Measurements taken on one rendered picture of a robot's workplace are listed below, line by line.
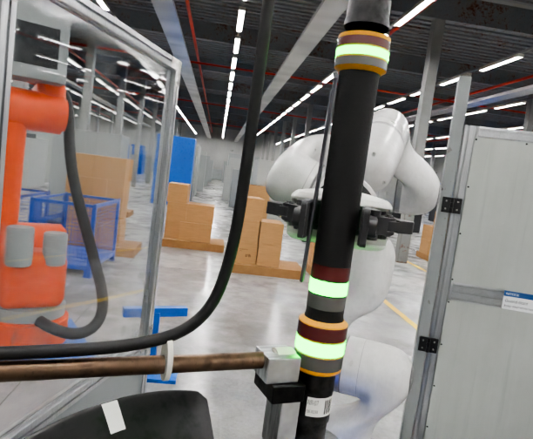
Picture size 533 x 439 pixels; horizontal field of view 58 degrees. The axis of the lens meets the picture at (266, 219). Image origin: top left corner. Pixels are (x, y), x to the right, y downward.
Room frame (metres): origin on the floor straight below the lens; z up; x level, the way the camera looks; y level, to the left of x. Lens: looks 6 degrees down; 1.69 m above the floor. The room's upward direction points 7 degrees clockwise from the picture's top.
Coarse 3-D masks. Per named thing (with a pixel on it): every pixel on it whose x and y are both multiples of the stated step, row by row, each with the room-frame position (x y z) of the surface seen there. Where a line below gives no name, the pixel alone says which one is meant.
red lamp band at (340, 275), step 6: (312, 264) 0.41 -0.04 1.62; (312, 270) 0.41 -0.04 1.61; (318, 270) 0.40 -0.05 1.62; (324, 270) 0.40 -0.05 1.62; (330, 270) 0.40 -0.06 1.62; (336, 270) 0.40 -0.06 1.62; (342, 270) 0.40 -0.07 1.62; (348, 270) 0.40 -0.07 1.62; (318, 276) 0.40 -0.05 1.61; (324, 276) 0.40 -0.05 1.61; (330, 276) 0.40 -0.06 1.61; (336, 276) 0.40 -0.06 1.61; (342, 276) 0.40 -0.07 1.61; (348, 276) 0.41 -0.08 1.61
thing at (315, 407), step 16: (352, 0) 0.40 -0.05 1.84; (368, 0) 0.40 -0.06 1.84; (384, 0) 0.40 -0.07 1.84; (352, 16) 0.40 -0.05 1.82; (368, 16) 0.39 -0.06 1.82; (384, 16) 0.40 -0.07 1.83; (384, 32) 0.42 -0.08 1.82; (320, 384) 0.40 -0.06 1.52; (304, 400) 0.40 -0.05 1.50; (320, 400) 0.40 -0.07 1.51; (304, 416) 0.40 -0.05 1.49; (320, 416) 0.40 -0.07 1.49; (304, 432) 0.40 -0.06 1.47; (320, 432) 0.40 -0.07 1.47
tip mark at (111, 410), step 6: (108, 402) 0.49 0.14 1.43; (114, 402) 0.49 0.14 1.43; (108, 408) 0.48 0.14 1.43; (114, 408) 0.49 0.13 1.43; (108, 414) 0.48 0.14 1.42; (114, 414) 0.48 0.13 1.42; (120, 414) 0.48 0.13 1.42; (108, 420) 0.47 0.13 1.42; (114, 420) 0.48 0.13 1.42; (120, 420) 0.48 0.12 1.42; (114, 426) 0.47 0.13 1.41; (120, 426) 0.48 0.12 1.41; (114, 432) 0.47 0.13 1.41
